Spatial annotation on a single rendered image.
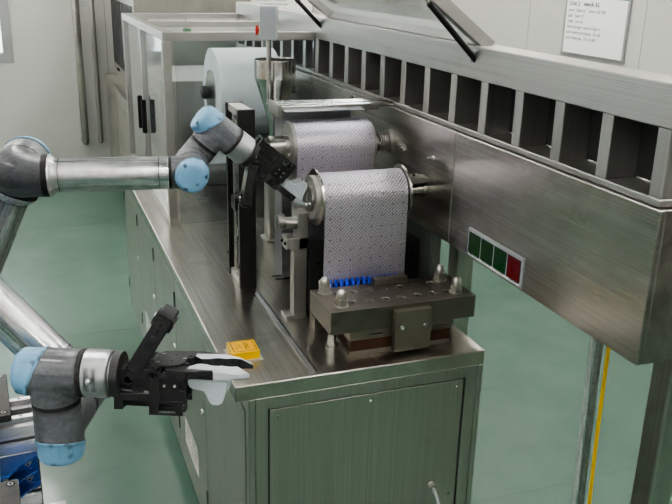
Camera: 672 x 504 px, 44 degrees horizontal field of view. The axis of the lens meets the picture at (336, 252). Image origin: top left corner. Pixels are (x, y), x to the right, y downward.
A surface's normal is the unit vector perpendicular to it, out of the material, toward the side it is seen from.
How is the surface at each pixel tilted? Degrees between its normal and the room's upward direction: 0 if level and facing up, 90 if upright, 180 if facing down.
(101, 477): 0
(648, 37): 90
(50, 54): 90
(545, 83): 90
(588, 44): 90
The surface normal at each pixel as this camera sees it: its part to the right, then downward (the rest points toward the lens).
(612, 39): -0.94, 0.09
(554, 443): 0.03, -0.95
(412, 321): 0.35, 0.32
